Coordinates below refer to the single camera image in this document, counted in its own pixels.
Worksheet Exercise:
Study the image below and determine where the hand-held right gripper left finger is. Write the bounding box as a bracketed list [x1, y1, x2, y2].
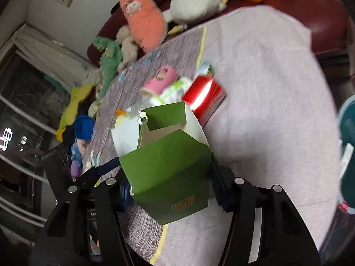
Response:
[29, 169, 136, 266]

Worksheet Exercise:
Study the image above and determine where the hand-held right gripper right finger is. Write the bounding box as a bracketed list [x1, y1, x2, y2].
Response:
[210, 155, 322, 266]

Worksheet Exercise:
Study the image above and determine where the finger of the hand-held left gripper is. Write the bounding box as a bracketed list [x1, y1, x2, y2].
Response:
[74, 157, 121, 188]

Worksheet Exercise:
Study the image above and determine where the green paper box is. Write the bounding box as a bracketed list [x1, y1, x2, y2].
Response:
[119, 102, 215, 225]

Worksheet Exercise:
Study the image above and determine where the teal plastic trash bin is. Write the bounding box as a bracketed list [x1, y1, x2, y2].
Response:
[335, 94, 355, 214]

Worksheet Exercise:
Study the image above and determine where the blue hat doll plush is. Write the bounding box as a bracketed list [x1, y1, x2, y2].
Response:
[69, 115, 95, 178]

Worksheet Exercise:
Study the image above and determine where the yellow packet with orange tip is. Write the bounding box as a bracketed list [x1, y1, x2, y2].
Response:
[114, 108, 134, 128]

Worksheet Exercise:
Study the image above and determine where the yellow plush toy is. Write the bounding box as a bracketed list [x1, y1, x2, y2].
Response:
[55, 83, 95, 142]

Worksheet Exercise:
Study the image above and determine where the clear plastic wrapper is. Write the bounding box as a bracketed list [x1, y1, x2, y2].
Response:
[126, 94, 152, 117]

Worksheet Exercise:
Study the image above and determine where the red shiny packet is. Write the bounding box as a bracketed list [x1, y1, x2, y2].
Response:
[181, 75, 226, 126]

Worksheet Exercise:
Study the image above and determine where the pink roll packet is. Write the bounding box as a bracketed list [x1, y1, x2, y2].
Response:
[139, 65, 179, 97]

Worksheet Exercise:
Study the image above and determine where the green white tissue packet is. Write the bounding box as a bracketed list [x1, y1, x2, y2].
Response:
[151, 77, 193, 107]

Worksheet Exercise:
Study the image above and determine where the green dinosaur plush toy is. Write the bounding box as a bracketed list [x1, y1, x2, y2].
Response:
[88, 36, 124, 117]

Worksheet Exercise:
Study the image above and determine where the white curtain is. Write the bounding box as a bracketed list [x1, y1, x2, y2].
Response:
[11, 23, 97, 92]

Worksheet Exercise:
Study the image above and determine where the beige bear plush toy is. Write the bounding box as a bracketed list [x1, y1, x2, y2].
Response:
[115, 25, 139, 72]

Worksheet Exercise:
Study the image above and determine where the pink doll plush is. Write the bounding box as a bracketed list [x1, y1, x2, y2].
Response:
[119, 0, 168, 53]

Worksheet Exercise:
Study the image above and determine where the white duck plush toy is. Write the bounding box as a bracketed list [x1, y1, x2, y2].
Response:
[162, 0, 231, 35]

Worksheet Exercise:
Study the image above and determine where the dark red leather sofa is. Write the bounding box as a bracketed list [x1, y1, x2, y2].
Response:
[87, 0, 350, 67]

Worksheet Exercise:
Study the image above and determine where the glass window with white frame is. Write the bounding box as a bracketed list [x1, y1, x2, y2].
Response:
[0, 44, 73, 228]

